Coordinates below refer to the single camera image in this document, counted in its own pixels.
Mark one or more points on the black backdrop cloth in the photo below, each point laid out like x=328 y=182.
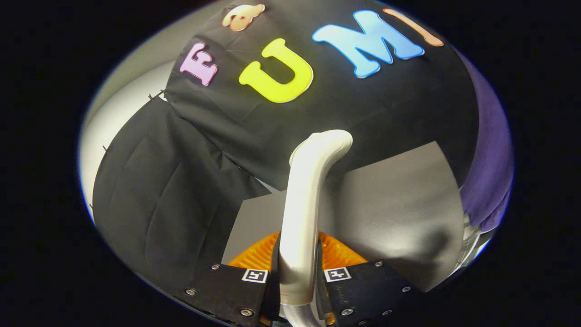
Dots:
x=254 y=122

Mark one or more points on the white garment steamer head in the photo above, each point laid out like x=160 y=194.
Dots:
x=302 y=204

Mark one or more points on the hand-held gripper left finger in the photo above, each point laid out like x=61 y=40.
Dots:
x=227 y=295

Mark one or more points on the grey cabinet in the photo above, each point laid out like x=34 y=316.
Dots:
x=390 y=209

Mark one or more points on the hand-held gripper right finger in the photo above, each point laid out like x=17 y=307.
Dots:
x=363 y=290

